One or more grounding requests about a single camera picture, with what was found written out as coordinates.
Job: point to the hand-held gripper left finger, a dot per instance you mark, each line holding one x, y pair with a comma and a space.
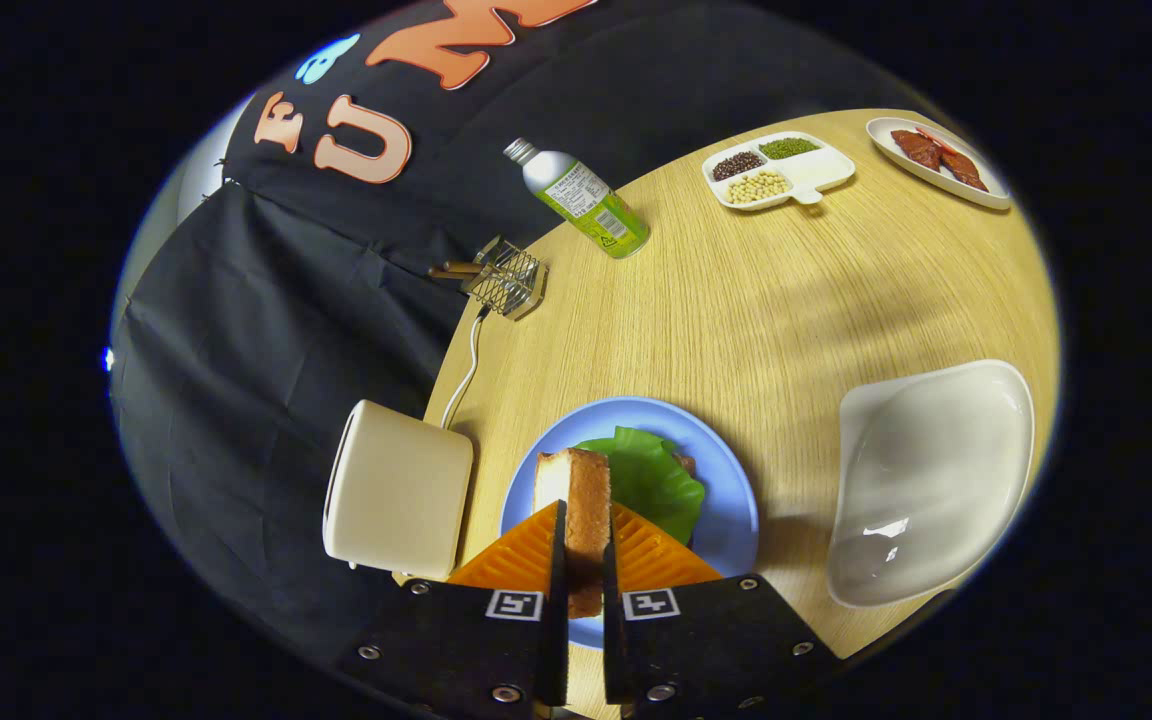
558, 600

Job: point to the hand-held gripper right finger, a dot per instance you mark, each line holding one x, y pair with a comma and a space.
612, 620

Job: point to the toasted bread slice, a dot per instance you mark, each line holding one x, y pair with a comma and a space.
586, 500

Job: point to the green lettuce leaf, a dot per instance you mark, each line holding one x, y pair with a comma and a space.
656, 480

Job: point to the blue round plate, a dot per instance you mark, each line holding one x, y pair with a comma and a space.
721, 490

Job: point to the white toaster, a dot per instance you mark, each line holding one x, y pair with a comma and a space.
396, 490

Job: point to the white rounded plate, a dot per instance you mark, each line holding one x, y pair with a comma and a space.
936, 480

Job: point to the black backdrop cloth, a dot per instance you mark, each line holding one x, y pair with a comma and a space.
266, 350

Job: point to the silver bottle with green label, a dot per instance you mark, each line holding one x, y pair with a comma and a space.
586, 205

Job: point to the pile of yellow soybeans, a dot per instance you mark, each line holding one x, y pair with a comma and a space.
758, 187

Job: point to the pile of dark red beans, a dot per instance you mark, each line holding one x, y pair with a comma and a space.
738, 165

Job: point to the white divided dish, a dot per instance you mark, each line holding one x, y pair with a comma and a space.
821, 170

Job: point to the pile of green beans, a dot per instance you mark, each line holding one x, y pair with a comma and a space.
789, 148

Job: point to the white oval plate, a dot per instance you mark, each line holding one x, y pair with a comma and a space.
976, 195

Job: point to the brown meat slice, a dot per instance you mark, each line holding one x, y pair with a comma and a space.
966, 170
918, 150

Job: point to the red sausage piece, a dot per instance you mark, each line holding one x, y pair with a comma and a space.
936, 138

